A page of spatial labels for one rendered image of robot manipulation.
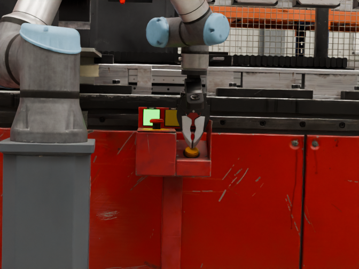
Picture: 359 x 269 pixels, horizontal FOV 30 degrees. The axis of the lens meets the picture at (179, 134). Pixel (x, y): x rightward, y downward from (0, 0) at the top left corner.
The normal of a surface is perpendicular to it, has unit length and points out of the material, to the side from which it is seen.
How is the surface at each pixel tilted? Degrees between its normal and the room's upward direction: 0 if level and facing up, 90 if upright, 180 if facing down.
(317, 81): 90
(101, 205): 91
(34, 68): 90
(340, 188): 90
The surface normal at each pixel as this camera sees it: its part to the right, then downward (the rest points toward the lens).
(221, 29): 0.71, 0.06
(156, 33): -0.71, 0.07
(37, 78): -0.24, 0.04
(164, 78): 0.04, 0.05
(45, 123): 0.08, -0.26
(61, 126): 0.48, -0.25
